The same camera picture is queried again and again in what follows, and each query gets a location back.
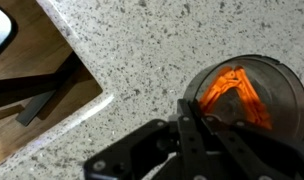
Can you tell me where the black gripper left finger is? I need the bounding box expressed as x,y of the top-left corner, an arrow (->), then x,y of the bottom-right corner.
177,99 -> 202,120

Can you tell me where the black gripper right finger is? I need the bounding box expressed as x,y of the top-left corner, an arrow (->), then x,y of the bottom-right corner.
205,111 -> 237,126

